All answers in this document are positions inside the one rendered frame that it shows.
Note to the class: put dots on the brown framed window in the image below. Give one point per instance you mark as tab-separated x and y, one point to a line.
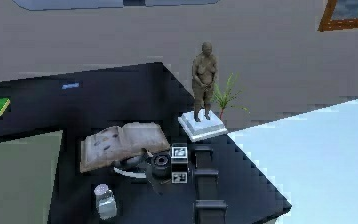
345	21

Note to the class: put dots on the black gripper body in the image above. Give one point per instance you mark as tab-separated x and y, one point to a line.
160	163

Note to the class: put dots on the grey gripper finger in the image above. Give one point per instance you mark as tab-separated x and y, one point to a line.
131	160
128	173

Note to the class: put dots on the glass salt shaker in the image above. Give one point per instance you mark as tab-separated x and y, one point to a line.
105	201

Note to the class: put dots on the brown figure statue white base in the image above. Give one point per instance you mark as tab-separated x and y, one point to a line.
204	83

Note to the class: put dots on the open beige book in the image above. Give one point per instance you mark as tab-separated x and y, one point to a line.
120	141

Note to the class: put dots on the green house plant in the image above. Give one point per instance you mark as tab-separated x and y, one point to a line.
225	96

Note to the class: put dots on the small blue flat object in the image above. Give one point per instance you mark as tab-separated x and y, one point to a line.
70	86

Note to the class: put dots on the black table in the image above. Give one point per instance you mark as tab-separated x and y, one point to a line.
127	100

